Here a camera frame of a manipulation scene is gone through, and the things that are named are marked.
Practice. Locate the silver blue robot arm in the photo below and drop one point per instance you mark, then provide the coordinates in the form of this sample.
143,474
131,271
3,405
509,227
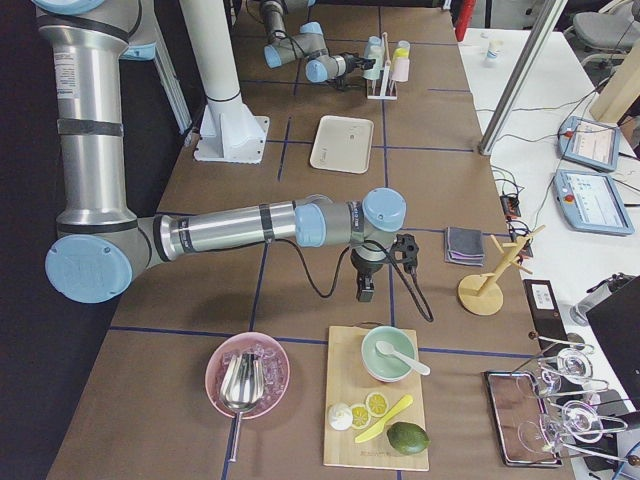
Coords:
102,245
309,45

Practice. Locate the pink cup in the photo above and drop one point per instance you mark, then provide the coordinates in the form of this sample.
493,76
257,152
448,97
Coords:
400,69

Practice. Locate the aluminium frame post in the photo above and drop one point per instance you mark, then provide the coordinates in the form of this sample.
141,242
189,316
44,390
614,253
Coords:
538,36

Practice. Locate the blue cup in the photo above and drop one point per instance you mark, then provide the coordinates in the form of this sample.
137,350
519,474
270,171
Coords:
373,41

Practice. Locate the folded grey cloth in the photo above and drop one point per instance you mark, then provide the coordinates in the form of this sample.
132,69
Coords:
463,246

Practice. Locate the paper cup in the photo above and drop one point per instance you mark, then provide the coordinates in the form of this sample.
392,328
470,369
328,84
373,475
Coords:
493,51

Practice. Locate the metal tray with glasses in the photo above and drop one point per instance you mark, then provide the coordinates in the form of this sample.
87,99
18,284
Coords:
516,412

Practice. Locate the metal scoop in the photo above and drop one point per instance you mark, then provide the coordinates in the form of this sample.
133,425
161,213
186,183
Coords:
242,395

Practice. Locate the black box with label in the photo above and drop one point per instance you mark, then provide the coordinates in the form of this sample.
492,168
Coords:
544,309

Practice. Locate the beige rabbit tray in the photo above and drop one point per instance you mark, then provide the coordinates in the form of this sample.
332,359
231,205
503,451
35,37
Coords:
342,144

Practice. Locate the garlic bulb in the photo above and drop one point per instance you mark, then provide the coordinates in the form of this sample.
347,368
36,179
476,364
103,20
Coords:
339,416

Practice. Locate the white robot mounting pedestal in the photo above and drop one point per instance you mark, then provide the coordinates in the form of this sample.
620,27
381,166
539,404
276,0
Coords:
229,131

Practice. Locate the green cup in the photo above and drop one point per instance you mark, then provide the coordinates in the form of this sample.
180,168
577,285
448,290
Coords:
375,64

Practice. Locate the yellow plastic knife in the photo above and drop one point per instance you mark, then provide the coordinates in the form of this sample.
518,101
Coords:
378,427

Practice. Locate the teach pendant tablet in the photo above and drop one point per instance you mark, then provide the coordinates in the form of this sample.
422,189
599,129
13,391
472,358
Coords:
589,143
591,203

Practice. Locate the white plastic spoon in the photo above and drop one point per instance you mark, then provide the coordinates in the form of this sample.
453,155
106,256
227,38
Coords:
386,348

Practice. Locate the wooden mug tree stand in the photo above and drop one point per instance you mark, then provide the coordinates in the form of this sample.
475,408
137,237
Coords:
480,294

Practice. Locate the white wire cup rack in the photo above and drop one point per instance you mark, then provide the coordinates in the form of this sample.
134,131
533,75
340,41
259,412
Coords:
382,89

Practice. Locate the teach pendant tablet far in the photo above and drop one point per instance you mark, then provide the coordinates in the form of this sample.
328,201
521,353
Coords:
589,143

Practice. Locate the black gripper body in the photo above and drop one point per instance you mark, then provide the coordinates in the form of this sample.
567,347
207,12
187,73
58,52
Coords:
365,269
356,62

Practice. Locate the yellow cup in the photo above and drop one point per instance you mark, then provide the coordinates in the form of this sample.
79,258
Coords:
402,50

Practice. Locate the pink bowl with ice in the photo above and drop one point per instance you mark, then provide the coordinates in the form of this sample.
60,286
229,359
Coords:
268,357

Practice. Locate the lemon slice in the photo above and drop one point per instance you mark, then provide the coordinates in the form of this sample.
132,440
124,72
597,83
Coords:
377,404

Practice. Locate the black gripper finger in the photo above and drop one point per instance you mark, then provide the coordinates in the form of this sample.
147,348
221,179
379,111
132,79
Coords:
365,290
369,62

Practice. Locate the teach pendant tablet near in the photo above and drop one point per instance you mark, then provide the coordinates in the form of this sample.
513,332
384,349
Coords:
591,203

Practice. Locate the green lime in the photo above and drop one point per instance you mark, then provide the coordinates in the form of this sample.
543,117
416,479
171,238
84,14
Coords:
408,438

